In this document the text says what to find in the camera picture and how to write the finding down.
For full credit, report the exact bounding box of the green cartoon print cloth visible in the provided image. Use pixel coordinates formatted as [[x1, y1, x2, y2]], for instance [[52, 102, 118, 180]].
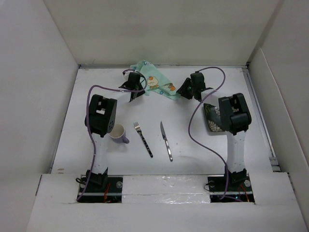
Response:
[[130, 60, 180, 101]]

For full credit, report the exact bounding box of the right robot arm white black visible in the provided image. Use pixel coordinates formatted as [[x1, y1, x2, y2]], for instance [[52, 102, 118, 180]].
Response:
[[177, 71, 252, 190]]

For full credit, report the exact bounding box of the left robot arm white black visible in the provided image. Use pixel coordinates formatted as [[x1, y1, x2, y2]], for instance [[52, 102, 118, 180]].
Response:
[[84, 69, 147, 192]]

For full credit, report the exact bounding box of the black floral square plate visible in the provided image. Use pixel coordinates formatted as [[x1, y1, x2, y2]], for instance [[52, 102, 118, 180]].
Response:
[[203, 103, 224, 132]]

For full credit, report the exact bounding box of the purple mug white inside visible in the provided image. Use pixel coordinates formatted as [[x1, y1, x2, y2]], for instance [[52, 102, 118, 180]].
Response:
[[109, 124, 129, 144]]

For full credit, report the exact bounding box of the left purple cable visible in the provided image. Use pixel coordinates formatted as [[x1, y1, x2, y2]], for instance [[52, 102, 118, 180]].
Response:
[[77, 69, 148, 201]]

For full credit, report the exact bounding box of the steel fork patterned handle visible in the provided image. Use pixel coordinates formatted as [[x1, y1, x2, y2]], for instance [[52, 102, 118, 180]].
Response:
[[134, 122, 153, 158]]

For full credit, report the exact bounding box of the steel knife patterned handle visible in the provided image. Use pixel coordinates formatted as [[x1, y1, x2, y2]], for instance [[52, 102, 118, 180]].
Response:
[[160, 121, 173, 162]]

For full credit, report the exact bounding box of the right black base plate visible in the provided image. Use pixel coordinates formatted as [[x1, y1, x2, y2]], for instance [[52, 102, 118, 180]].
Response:
[[204, 175, 255, 203]]

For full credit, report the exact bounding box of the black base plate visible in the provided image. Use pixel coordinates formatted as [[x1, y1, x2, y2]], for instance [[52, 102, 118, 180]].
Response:
[[77, 175, 123, 203], [204, 175, 255, 203]]

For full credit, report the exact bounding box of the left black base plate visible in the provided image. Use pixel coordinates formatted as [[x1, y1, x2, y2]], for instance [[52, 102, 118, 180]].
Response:
[[77, 175, 123, 203]]

